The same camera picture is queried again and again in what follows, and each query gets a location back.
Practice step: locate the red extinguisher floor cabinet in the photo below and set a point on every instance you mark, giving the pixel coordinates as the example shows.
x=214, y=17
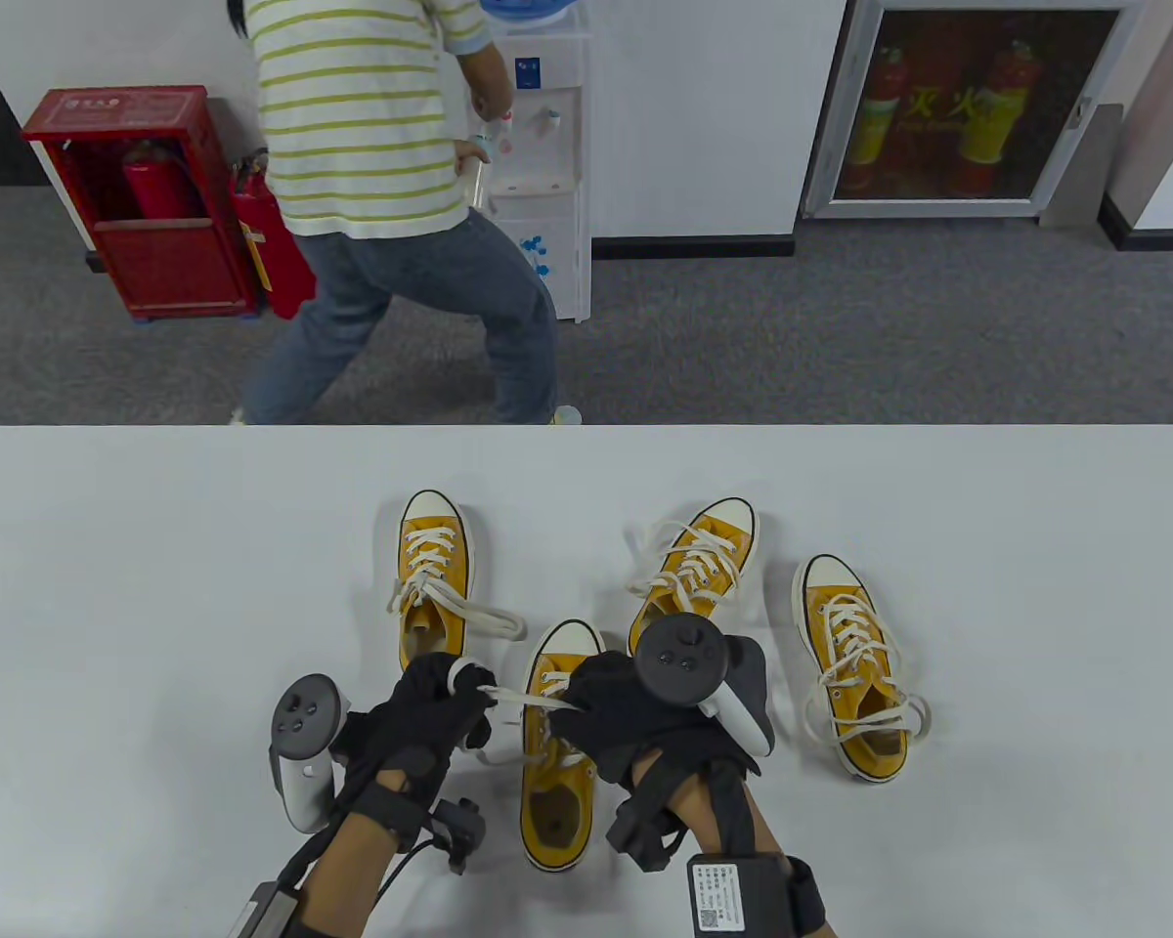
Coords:
x=166, y=269

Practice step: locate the red extinguisher behind glass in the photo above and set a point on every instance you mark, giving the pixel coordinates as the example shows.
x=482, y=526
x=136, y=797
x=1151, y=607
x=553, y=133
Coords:
x=880, y=117
x=997, y=117

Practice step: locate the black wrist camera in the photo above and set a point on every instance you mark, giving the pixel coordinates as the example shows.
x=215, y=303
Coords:
x=459, y=831
x=645, y=835

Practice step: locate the red fire extinguisher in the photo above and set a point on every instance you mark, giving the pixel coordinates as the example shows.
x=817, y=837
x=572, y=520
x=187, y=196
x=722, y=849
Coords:
x=269, y=254
x=156, y=191

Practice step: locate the gray metal panel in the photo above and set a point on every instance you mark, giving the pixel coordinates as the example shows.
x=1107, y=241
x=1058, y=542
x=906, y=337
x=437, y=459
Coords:
x=1085, y=176

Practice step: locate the white water dispenser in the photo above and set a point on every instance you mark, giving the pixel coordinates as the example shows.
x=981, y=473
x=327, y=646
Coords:
x=557, y=176

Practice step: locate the gray tracking controller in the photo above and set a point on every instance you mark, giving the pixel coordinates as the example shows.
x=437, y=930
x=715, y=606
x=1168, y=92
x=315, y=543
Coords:
x=684, y=664
x=303, y=723

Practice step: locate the glass door wall cabinet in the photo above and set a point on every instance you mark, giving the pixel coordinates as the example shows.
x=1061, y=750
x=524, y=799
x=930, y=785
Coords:
x=977, y=107

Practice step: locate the silver drinking bottle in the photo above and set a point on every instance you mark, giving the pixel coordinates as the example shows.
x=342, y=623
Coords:
x=476, y=184

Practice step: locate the person's left forearm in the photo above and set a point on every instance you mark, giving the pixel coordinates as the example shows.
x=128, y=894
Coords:
x=347, y=879

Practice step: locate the person's right forearm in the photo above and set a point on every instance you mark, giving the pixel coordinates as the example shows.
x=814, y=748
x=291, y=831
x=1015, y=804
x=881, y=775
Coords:
x=714, y=821

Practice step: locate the person's left hand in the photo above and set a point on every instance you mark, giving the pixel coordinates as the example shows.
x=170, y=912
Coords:
x=411, y=723

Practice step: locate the yellow shoe with white laces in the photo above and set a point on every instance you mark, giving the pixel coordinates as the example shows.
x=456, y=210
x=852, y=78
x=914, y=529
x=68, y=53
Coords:
x=557, y=840
x=821, y=608
x=420, y=537
x=704, y=557

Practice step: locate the person's right hand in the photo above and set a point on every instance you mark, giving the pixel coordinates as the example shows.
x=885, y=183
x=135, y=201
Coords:
x=616, y=723

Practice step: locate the black labelled wrist box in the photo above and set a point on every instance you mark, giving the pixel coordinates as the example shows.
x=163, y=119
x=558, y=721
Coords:
x=733, y=899
x=264, y=909

